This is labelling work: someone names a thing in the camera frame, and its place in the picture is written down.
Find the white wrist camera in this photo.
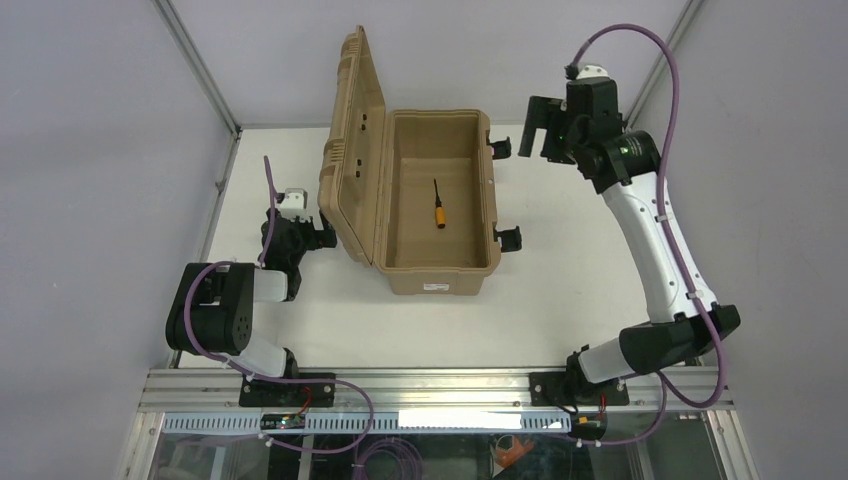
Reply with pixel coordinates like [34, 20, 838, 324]
[576, 63, 609, 80]
[276, 188, 308, 218]

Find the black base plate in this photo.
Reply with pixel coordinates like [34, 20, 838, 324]
[528, 370, 630, 407]
[238, 371, 336, 408]

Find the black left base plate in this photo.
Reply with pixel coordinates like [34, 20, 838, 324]
[238, 371, 336, 408]

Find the aluminium front rail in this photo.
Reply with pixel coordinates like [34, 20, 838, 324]
[137, 368, 735, 413]

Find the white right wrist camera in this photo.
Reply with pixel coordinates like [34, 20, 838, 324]
[576, 63, 609, 80]

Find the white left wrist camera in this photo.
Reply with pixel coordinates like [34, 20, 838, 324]
[276, 188, 308, 218]

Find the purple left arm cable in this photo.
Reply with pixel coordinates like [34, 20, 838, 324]
[182, 155, 425, 480]

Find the black box latch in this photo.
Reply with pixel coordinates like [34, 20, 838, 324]
[494, 226, 523, 253]
[487, 137, 512, 160]

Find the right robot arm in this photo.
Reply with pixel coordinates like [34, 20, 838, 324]
[518, 77, 741, 401]

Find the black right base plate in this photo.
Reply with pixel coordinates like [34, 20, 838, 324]
[528, 370, 630, 407]

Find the tan plastic tool box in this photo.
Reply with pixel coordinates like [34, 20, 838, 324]
[318, 26, 501, 295]

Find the orange object below table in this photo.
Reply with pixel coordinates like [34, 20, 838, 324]
[492, 435, 534, 469]

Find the orange black screwdriver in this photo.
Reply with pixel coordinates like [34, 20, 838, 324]
[433, 179, 447, 229]

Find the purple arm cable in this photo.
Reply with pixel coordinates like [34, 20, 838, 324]
[563, 23, 729, 448]
[182, 155, 425, 480]

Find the white slotted cable duct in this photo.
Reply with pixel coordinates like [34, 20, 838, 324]
[162, 409, 571, 436]

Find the black lower box latch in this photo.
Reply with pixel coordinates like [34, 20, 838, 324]
[494, 226, 523, 253]

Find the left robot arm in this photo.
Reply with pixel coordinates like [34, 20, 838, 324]
[165, 212, 337, 379]

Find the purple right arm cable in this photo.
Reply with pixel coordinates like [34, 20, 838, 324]
[563, 23, 729, 448]

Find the black upper box latch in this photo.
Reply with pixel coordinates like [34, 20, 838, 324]
[487, 137, 512, 160]

